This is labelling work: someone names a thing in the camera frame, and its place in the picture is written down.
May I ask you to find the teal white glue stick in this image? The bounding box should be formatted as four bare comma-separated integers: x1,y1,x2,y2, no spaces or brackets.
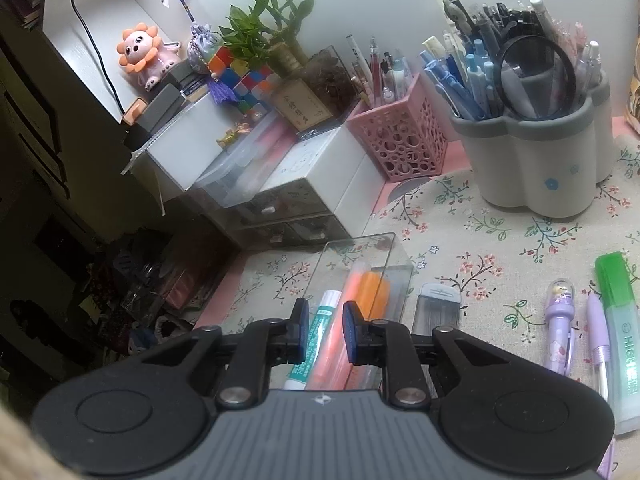
284,289,342,390

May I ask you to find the pink highlighter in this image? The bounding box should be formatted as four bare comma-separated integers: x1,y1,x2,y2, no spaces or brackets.
306,261,370,391

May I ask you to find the grey pencil lead case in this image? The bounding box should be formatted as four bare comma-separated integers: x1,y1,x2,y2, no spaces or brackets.
411,283,461,336

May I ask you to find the clear plastic drawer tray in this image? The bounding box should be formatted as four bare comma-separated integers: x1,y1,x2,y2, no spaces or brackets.
284,232,413,390

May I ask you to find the orange highlighter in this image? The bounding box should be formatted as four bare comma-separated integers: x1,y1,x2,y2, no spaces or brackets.
355,271,390,321

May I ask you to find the floral table cloth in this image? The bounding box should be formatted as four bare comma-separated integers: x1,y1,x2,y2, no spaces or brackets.
200,134,639,386

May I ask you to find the white mini drawer cabinet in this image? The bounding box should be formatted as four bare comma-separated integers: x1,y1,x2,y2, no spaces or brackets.
229,126,385,248

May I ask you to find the clear plastic storage box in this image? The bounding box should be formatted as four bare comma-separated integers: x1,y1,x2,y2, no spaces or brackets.
193,112,298,209

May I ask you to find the purple cartoon pen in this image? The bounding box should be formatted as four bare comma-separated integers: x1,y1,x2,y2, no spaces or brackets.
544,278,575,376

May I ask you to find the white box on shelf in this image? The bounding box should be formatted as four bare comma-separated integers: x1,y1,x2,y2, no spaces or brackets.
122,84,240,207

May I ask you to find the pink perforated pen holder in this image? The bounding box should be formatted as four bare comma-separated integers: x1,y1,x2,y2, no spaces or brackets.
346,75,448,182

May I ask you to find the lilac gel pen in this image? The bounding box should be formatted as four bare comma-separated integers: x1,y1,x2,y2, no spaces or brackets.
587,292,611,402

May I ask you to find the grey flower-shaped pen holder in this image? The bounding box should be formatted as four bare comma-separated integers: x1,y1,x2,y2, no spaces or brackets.
450,75,614,219

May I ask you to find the green highlighter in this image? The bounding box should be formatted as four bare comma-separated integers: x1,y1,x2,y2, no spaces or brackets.
594,252,639,436

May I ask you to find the colourful rubik cube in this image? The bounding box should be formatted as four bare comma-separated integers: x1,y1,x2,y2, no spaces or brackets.
206,46,281,115

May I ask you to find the glass box with label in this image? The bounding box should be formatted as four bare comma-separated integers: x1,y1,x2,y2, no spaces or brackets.
269,46,360,139

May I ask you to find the black magnifying glass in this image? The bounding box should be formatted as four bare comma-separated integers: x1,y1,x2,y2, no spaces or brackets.
494,35,577,122

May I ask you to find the purple sachet with tassel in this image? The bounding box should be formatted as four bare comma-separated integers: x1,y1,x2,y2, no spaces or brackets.
186,23,238,105

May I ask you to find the lucky bamboo plant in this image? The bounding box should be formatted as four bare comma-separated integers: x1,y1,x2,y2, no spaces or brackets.
219,0,314,78

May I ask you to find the orange lion toy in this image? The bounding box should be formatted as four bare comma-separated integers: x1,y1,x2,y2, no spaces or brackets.
116,23,181,92

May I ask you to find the cartoon cover book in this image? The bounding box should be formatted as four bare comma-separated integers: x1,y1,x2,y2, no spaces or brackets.
625,38,640,134

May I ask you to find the black power cable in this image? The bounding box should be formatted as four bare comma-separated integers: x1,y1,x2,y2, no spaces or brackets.
68,0,126,116

